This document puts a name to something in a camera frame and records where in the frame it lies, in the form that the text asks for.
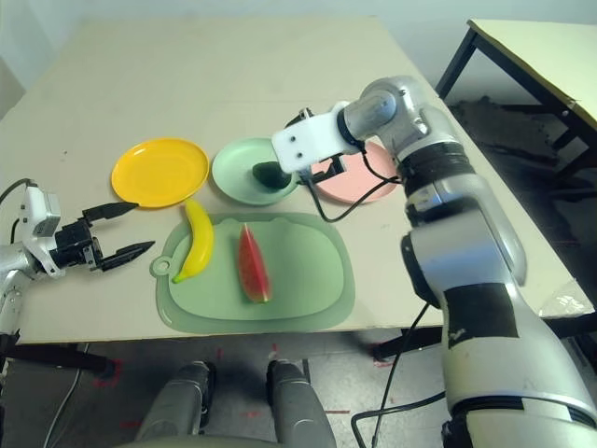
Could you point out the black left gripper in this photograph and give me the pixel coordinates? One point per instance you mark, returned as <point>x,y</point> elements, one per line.
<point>74,242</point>

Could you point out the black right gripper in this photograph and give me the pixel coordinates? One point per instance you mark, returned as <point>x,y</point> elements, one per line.
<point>331,170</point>

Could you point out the dark green avocado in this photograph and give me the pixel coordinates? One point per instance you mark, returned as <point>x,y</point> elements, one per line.
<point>266,175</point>

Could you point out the yellow toy banana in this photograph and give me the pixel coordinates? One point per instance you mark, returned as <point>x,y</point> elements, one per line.
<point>198,242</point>

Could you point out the red watermelon slice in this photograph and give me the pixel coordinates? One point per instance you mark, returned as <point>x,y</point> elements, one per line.
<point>254,270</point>

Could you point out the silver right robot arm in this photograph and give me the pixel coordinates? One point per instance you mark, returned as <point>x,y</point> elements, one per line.
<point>466,242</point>

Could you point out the pink plastic plate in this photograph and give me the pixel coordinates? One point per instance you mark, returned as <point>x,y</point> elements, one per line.
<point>345,193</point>

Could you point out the yellow plastic plate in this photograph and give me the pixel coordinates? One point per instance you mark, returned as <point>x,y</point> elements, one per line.
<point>158,172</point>

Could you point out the green plastic plate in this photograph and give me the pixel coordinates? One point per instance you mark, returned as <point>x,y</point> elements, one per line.
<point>233,168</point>

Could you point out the green silicone mat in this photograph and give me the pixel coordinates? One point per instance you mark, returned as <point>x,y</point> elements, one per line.
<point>303,270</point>

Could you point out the black table foot bar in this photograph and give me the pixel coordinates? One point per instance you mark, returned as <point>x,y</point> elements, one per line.
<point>56,357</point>
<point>406,345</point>

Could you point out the grey robot left leg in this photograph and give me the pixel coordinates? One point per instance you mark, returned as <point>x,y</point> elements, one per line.
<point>177,401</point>

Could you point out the grey robot leg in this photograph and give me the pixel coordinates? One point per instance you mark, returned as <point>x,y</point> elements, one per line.
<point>177,401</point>
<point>298,406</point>

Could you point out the grey robot torso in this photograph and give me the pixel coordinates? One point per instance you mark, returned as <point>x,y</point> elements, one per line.
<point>196,442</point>

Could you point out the black framed side table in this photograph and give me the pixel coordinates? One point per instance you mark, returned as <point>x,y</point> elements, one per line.
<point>527,60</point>

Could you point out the grey robot right leg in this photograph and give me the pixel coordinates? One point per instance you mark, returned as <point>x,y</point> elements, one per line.
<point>298,406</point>

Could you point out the clear plastic wrap scrap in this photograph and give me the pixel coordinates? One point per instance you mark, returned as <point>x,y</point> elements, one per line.
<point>566,301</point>

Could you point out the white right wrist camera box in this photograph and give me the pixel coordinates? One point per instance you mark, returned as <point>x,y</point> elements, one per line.
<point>308,140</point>

